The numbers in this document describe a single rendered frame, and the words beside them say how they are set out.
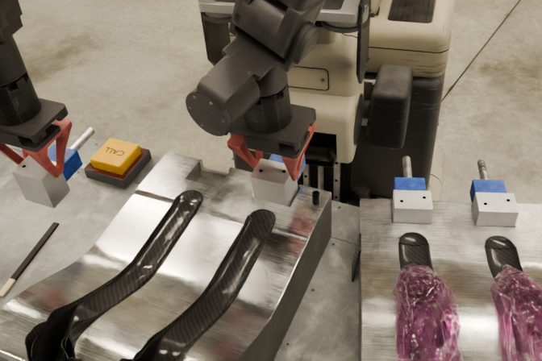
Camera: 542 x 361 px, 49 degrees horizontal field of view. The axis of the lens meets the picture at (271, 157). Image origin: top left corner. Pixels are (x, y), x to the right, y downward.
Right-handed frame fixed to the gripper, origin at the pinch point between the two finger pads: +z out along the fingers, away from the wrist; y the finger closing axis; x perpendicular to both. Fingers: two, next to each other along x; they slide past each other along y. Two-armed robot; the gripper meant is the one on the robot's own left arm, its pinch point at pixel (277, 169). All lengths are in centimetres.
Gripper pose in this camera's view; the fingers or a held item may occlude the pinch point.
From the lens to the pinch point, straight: 79.8
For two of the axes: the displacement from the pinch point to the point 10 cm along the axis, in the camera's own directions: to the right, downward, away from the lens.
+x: 4.0, -6.8, 6.2
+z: 1.2, 7.0, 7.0
